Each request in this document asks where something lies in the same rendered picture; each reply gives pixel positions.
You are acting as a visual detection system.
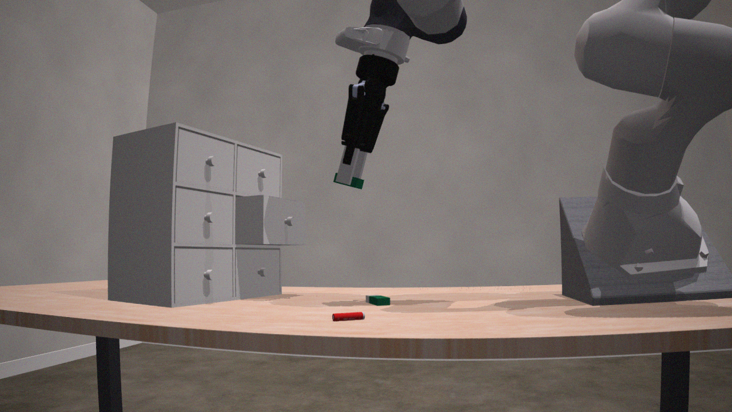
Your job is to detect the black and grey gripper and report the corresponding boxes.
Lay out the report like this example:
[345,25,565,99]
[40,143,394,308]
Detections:
[336,54,399,185]

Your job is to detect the red cylindrical battery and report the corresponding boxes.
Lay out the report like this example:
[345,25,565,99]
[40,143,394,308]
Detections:
[332,312,365,321]

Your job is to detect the grey chest of drawers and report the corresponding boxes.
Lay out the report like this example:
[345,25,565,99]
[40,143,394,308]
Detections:
[108,122,282,308]

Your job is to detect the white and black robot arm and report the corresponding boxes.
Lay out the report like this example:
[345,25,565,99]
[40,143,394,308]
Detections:
[335,0,732,279]

